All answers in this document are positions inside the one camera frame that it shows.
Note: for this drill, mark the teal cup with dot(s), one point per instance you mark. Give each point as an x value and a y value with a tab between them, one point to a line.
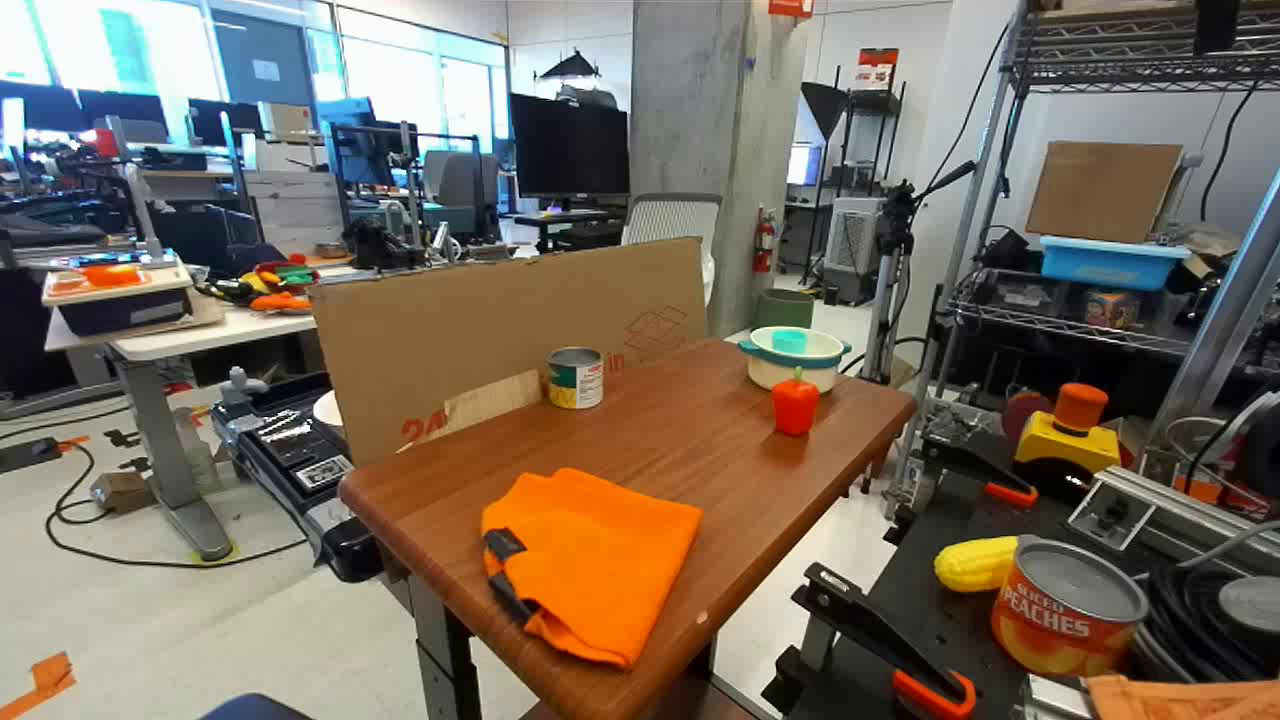
794	341

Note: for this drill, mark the white pot with teal rim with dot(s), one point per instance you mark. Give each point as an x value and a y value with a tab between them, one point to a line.
775	367

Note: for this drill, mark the white yellow tin can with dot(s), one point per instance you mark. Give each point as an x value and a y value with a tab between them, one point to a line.
578	376

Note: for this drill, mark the orange toy pepper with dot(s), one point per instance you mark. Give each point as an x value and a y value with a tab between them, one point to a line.
794	406

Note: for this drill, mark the red fire extinguisher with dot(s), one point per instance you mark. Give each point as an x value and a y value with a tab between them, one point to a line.
763	240

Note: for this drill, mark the wooden table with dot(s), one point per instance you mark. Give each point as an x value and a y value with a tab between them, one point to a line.
681	427

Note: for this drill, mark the orange folded cloth bag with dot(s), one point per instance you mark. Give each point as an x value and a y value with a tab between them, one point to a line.
584	562

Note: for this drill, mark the black monitor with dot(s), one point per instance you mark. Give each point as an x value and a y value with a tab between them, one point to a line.
571	150

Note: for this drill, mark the brown cardboard sheet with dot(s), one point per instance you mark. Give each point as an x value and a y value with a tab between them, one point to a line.
410	341

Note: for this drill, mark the black orange clamp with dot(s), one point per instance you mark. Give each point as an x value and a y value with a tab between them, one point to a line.
836	609

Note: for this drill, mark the black power unit box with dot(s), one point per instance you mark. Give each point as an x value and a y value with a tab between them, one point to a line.
283	444

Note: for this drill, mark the yellow toy corn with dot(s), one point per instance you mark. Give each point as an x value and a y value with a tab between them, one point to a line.
973	567

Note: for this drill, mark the yellow orange emergency button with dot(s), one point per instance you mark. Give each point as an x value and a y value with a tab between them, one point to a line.
1070	430

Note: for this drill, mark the blue plastic bin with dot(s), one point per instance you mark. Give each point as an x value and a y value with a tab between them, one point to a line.
1108	264

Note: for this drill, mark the cardboard panel on shelf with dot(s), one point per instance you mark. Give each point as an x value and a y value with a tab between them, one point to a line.
1100	188

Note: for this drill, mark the orange peaches can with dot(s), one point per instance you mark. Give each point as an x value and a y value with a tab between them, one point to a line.
1066	609

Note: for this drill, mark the grey box with orange item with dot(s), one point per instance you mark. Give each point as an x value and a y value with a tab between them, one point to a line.
119	296

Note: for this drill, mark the camera on tripod stand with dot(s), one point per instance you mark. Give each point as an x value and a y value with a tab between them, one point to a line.
893	249

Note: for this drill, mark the metal wire shelf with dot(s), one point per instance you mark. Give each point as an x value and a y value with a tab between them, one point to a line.
1152	44

